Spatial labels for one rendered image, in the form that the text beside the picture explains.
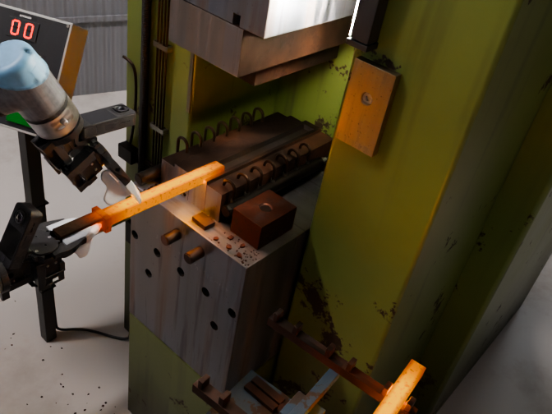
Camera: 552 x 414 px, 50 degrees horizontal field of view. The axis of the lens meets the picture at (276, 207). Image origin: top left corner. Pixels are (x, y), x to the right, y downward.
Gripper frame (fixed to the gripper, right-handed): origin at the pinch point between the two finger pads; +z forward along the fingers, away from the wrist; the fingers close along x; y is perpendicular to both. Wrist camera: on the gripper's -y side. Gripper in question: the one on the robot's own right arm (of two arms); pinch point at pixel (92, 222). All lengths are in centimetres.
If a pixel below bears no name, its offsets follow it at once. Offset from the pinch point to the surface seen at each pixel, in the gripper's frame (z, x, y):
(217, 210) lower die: 27.7, 6.8, 5.8
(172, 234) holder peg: 19.7, 1.6, 12.1
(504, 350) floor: 151, 63, 99
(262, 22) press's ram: 27.2, 11.9, -39.1
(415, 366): 26, 60, 7
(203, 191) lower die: 27.7, 1.9, 3.4
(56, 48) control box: 21, -43, -15
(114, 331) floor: 39, -46, 100
